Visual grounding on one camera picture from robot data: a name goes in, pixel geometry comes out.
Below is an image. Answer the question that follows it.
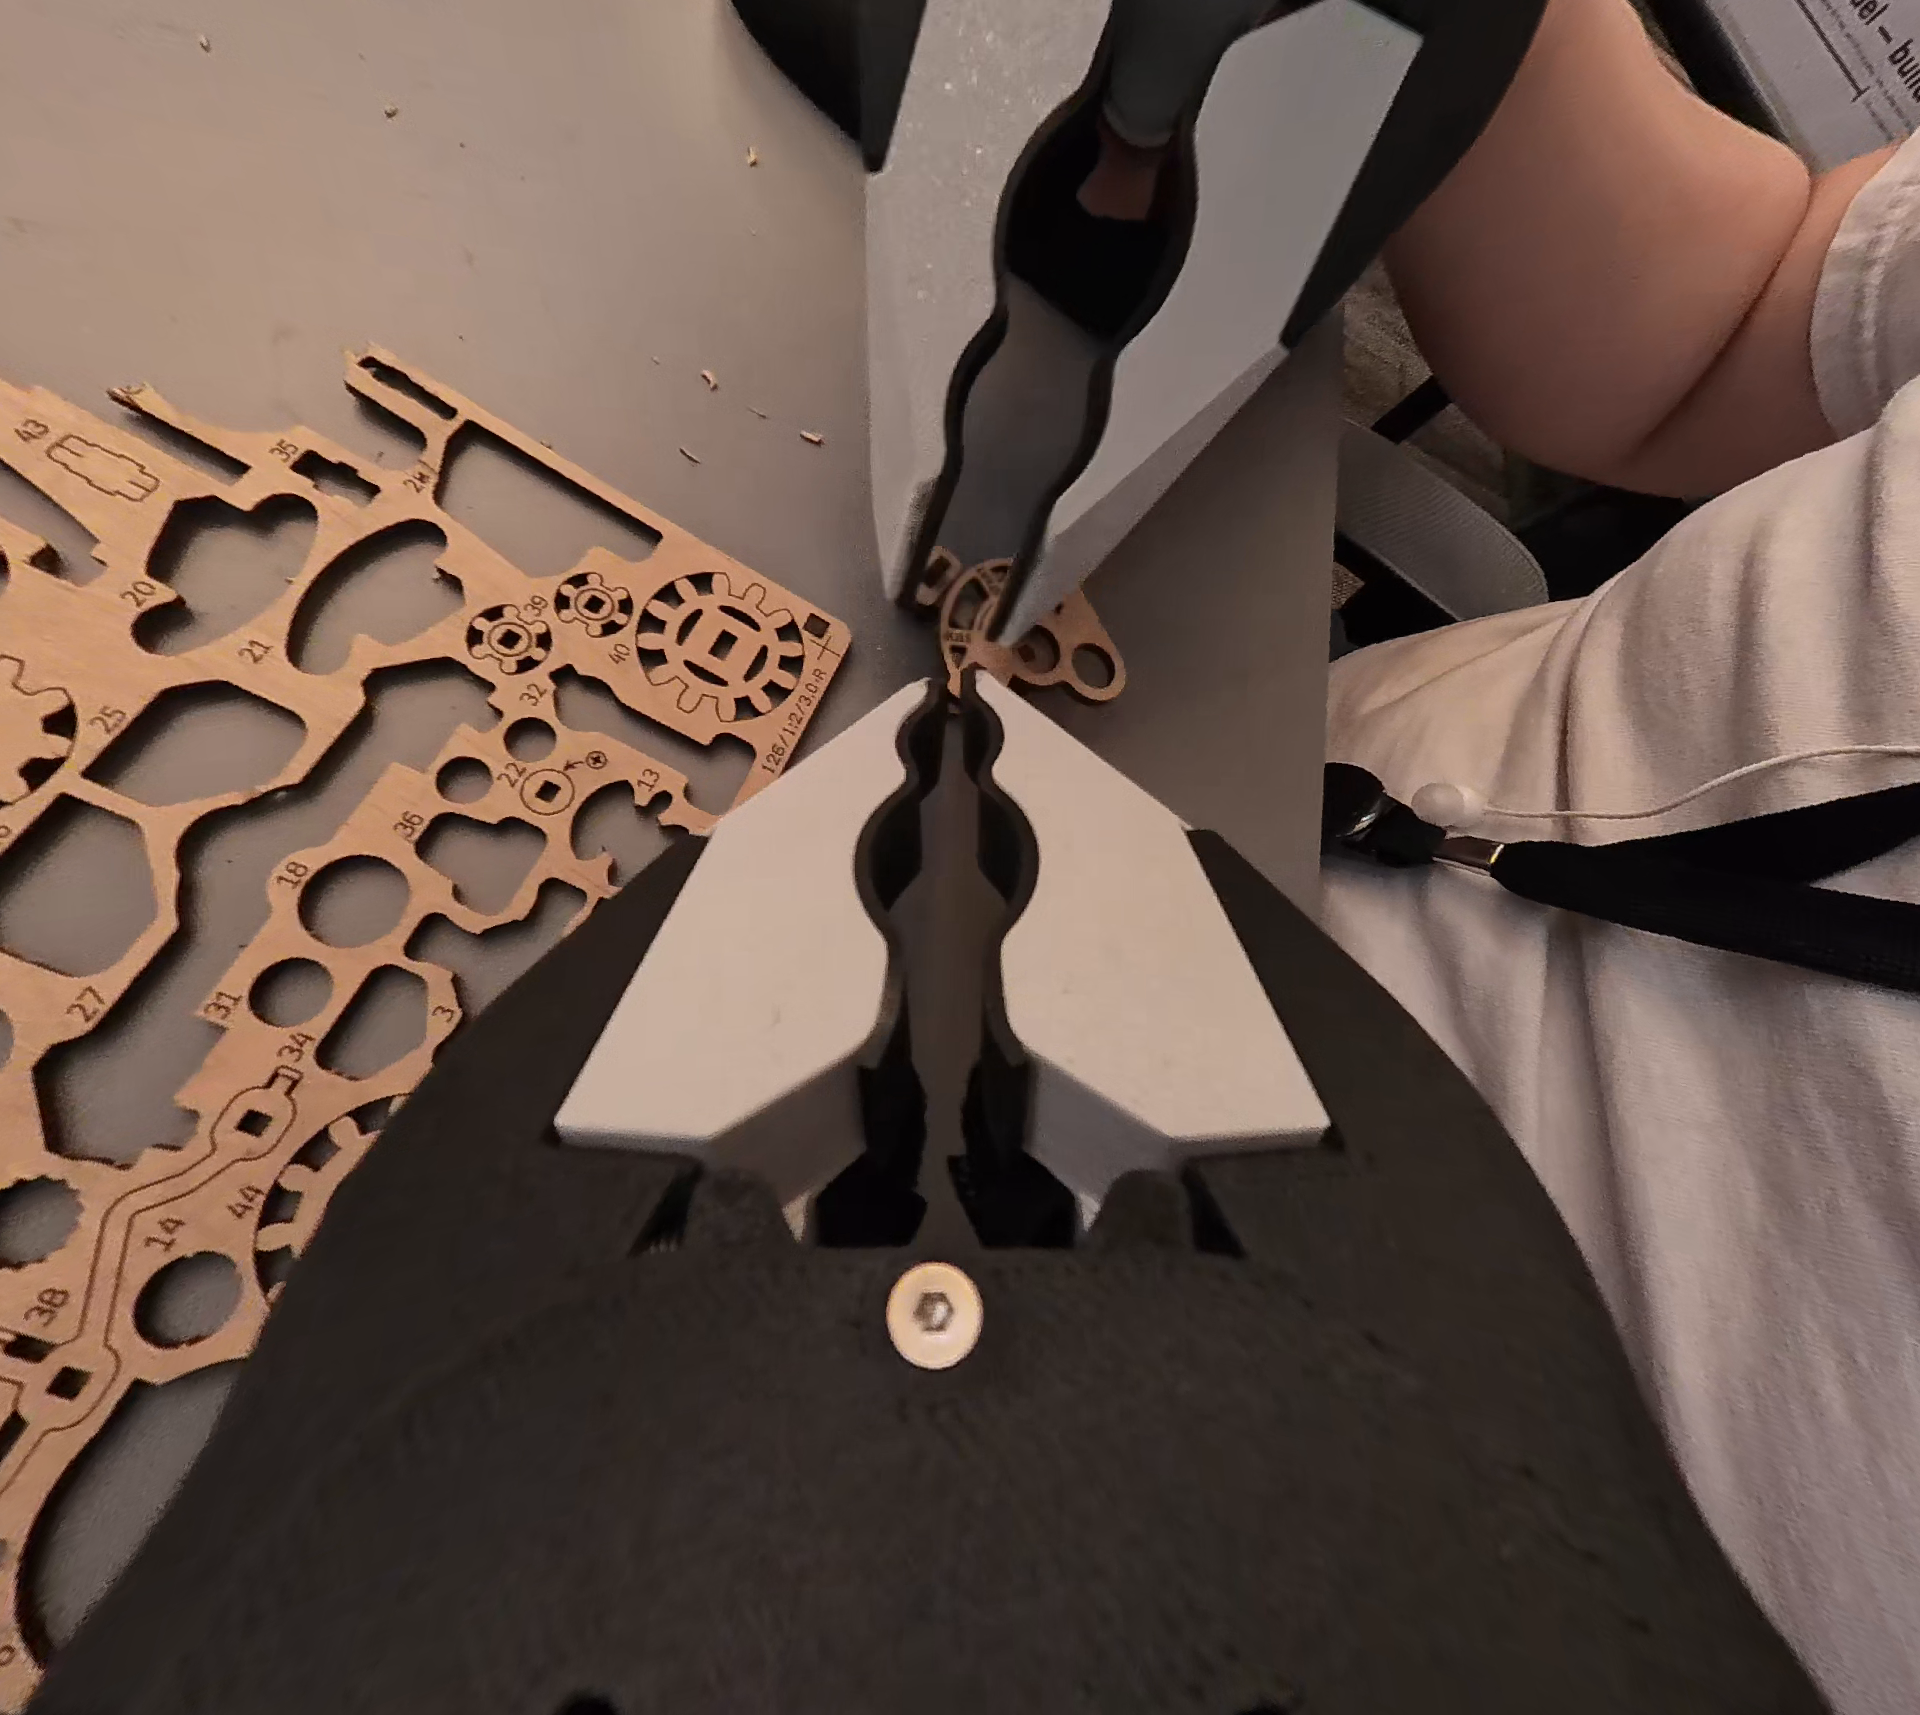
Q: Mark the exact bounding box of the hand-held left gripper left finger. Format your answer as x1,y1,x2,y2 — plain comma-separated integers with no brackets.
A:
554,678,962,1207

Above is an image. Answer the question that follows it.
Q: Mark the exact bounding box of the grey strap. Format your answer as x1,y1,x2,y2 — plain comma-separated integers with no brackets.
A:
1333,418,1553,638

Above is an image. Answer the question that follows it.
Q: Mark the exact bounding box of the white cord with stopper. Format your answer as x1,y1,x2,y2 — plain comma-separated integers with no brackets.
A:
1415,740,1920,835

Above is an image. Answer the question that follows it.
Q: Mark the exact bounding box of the wooden model assembly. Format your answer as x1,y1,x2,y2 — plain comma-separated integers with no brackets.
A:
903,542,1128,710

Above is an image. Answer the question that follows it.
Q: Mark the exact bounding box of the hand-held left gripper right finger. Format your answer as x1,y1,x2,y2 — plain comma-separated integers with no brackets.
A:
960,670,1337,1213

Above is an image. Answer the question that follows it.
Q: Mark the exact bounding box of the punched-out wooden parts sheet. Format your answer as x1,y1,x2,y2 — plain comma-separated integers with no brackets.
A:
0,342,854,1657

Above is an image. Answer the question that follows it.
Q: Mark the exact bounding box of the black lanyard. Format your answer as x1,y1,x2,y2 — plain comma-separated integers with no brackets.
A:
1325,761,1920,997

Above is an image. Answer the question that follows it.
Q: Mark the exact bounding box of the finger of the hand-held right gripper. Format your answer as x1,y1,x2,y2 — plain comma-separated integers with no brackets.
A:
864,0,1124,614
989,0,1422,652

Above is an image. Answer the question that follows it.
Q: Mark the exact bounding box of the person in white shirt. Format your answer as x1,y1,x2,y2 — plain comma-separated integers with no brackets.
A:
1319,132,1920,1715

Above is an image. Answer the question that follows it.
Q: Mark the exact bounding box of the person's right forearm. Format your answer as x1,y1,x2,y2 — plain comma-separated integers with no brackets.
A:
1379,0,1920,502

